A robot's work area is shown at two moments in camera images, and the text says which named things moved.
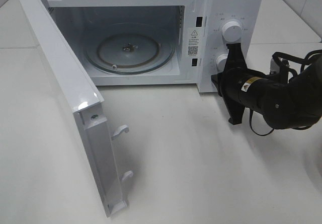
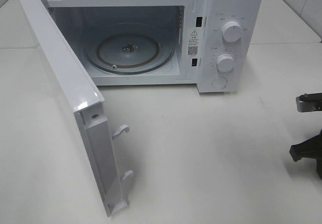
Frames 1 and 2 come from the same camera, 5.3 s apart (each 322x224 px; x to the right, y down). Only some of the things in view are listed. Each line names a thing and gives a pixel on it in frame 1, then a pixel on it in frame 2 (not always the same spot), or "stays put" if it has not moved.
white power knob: (232, 32) stays put
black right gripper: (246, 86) -> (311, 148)
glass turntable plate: (129, 54) stays put
